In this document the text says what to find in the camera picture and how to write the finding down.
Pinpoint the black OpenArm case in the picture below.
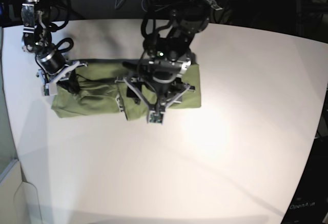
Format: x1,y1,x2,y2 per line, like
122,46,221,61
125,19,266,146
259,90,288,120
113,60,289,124
282,137,327,223

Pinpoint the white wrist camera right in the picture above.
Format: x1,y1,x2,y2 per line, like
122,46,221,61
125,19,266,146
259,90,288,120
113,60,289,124
42,83,58,96

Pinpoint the green T-shirt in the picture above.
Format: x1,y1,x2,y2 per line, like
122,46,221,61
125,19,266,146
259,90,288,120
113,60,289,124
50,58,203,122

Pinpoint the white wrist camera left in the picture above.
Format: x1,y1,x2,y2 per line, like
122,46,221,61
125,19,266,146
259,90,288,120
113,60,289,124
147,111,165,124

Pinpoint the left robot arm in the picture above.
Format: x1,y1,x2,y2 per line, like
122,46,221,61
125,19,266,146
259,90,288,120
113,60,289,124
115,0,221,123

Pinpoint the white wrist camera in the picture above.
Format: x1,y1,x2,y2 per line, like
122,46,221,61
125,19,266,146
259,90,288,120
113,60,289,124
147,111,165,124
42,83,58,96

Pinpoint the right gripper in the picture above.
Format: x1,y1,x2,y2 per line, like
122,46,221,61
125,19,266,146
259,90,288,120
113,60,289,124
35,51,88,94

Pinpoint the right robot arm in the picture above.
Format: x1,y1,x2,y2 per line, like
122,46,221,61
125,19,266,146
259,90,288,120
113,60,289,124
21,0,87,96

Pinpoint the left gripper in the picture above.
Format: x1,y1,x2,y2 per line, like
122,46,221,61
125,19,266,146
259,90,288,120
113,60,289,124
115,57,195,112

